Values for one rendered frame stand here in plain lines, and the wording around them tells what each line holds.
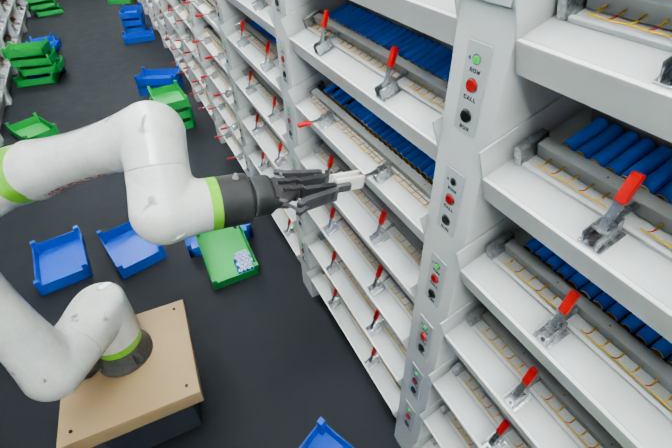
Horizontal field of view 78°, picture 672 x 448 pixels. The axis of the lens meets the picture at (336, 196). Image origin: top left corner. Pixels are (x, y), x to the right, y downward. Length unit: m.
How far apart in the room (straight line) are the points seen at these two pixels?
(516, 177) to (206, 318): 1.43
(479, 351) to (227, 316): 1.15
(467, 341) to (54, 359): 0.86
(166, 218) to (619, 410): 0.66
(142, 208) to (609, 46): 0.63
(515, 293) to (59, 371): 0.94
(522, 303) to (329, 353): 1.04
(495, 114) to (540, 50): 0.10
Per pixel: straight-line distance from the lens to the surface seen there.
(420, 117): 0.72
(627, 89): 0.46
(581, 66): 0.48
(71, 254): 2.33
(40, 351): 1.12
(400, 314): 1.11
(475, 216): 0.66
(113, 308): 1.20
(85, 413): 1.35
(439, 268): 0.77
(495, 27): 0.54
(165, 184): 0.69
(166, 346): 1.37
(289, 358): 1.64
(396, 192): 0.85
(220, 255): 1.95
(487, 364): 0.85
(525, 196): 0.58
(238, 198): 0.71
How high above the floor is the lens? 1.40
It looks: 39 degrees down
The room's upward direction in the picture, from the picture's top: 2 degrees counter-clockwise
